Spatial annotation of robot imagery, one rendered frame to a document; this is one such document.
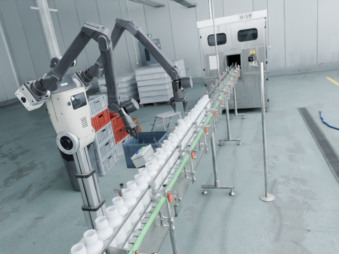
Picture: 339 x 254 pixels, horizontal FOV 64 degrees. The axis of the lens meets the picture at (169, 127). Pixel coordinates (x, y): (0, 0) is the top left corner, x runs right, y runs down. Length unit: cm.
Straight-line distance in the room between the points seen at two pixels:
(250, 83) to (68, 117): 493
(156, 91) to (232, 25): 329
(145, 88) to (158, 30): 445
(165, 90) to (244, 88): 283
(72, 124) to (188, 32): 1045
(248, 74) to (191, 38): 613
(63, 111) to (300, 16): 1067
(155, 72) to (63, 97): 660
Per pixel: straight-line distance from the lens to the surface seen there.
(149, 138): 250
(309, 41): 1175
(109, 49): 137
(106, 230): 95
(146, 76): 829
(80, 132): 176
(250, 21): 609
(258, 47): 611
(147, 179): 121
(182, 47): 1198
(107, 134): 427
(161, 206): 128
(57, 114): 174
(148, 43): 172
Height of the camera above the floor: 166
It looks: 16 degrees down
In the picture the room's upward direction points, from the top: 9 degrees counter-clockwise
